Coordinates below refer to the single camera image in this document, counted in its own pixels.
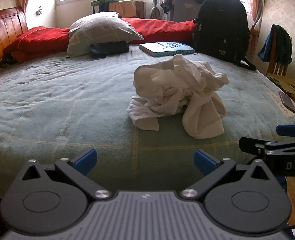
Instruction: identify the grey checked pillow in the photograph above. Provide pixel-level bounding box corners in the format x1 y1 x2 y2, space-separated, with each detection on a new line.
67 12 144 59

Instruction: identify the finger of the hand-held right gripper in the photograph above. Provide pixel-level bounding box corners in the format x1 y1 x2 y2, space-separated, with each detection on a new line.
239 136 295 155
276 124 295 138

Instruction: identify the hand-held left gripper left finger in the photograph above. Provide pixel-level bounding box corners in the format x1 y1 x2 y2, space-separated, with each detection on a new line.
21 148 112 202

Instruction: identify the black pouch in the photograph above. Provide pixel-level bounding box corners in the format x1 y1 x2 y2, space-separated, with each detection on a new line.
89 41 130 59

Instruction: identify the wooden headboard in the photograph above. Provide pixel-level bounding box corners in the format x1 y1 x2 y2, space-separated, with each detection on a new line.
0 7 28 77

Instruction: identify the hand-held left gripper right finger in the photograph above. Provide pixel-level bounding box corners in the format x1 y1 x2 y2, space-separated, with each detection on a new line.
180 149 274 202

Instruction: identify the blue book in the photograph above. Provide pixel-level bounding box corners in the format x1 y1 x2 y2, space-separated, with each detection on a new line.
139 42 195 57

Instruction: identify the brown cardboard box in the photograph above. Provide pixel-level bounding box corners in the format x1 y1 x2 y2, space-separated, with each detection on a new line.
119 0 147 19

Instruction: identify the black backpack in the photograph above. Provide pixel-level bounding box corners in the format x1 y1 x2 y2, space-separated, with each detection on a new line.
192 0 257 71

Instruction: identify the yellow cardboard box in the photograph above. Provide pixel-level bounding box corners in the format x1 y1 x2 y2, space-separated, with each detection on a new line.
266 73 295 105

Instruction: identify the dark red phone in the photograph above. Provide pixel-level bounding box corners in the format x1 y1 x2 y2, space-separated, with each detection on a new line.
278 91 295 113

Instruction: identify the green stool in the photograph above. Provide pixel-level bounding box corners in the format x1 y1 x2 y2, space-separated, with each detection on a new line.
91 0 120 14

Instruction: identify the white printed t-shirt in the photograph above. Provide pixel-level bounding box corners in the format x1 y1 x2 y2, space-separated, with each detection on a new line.
127 54 229 139

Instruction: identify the red quilt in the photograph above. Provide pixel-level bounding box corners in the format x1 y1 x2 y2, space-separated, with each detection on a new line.
2 17 197 63

